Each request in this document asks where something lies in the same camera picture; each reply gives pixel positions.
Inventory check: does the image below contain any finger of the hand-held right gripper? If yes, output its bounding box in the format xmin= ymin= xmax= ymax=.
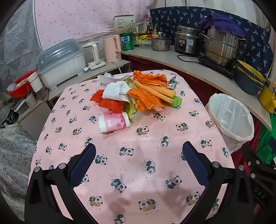
xmin=242 ymin=142 xmax=276 ymax=207

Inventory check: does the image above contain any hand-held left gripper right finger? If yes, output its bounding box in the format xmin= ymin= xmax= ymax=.
xmin=182 ymin=141 xmax=255 ymax=224

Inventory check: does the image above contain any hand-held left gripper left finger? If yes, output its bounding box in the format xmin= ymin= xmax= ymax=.
xmin=25 ymin=143 xmax=96 ymax=224

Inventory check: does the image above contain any bin with white liner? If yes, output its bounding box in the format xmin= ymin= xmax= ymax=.
xmin=204 ymin=93 xmax=255 ymax=154

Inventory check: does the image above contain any red cloth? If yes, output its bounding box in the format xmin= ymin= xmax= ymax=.
xmin=235 ymin=119 xmax=260 ymax=171

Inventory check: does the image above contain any green plastic bag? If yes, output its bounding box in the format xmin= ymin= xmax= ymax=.
xmin=256 ymin=125 xmax=276 ymax=164

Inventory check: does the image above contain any pink paper cup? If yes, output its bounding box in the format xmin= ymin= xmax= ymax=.
xmin=98 ymin=111 xmax=131 ymax=133

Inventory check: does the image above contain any pink panda tablecloth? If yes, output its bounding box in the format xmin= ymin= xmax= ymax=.
xmin=29 ymin=69 xmax=236 ymax=224

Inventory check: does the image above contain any grey speckled blanket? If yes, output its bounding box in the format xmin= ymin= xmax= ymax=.
xmin=0 ymin=124 xmax=38 ymax=216

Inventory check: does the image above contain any white paper towel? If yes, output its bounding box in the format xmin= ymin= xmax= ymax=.
xmin=102 ymin=81 xmax=134 ymax=102

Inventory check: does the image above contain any silver green foil wrapper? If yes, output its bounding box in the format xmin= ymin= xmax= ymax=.
xmin=168 ymin=75 xmax=180 ymax=89

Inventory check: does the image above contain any crumpled white tissue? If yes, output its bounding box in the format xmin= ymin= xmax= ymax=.
xmin=97 ymin=73 xmax=130 ymax=85

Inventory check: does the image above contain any yellow pot with steel lid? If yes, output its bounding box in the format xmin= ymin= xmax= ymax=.
xmin=258 ymin=78 xmax=276 ymax=114

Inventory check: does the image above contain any white low shelf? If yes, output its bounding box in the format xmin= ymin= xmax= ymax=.
xmin=48 ymin=59 xmax=131 ymax=102

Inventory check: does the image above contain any white cup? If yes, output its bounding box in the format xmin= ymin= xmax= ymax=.
xmin=28 ymin=72 xmax=44 ymax=91

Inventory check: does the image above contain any crumpled orange plastic bag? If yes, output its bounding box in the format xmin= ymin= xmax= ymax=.
xmin=132 ymin=70 xmax=171 ymax=89

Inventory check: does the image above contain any red bowl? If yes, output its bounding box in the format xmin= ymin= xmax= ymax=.
xmin=7 ymin=71 xmax=36 ymax=99

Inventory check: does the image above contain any black induction cooker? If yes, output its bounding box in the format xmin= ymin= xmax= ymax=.
xmin=197 ymin=56 xmax=237 ymax=79

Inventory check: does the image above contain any stack of yellow teal bowls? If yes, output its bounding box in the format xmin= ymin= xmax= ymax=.
xmin=235 ymin=60 xmax=266 ymax=95

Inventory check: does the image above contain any white lidded dish box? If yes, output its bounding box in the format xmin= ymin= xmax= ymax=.
xmin=37 ymin=39 xmax=86 ymax=90

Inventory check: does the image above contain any grey curved counter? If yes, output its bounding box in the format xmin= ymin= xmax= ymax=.
xmin=120 ymin=44 xmax=272 ymax=131

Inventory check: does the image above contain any white glass kettle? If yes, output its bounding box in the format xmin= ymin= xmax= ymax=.
xmin=82 ymin=42 xmax=106 ymax=70

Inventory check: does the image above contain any pink electric kettle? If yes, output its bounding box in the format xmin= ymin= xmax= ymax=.
xmin=103 ymin=35 xmax=122 ymax=63

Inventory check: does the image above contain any large steel steamer pot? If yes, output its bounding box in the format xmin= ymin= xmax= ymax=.
xmin=199 ymin=25 xmax=248 ymax=68

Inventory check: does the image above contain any steel rice cooker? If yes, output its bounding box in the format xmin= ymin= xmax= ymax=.
xmin=174 ymin=25 xmax=204 ymax=55

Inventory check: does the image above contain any small lidded steel pot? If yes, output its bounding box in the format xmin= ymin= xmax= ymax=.
xmin=151 ymin=37 xmax=171 ymax=52

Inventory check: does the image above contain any green tin can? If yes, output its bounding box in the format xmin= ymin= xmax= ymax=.
xmin=120 ymin=32 xmax=135 ymax=51

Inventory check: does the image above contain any purple cloth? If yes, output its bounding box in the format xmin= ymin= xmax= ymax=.
xmin=198 ymin=13 xmax=245 ymax=38

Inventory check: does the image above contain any pink dotted curtain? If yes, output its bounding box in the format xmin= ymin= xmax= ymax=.
xmin=33 ymin=0 xmax=152 ymax=44

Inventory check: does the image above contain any white cardboard box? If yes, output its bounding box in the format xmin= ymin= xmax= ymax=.
xmin=112 ymin=15 xmax=138 ymax=35

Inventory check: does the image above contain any blue patterned cloth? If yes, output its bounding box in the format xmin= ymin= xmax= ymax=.
xmin=150 ymin=6 xmax=271 ymax=78

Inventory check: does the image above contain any black power cable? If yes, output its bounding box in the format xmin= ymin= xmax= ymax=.
xmin=177 ymin=54 xmax=206 ymax=64

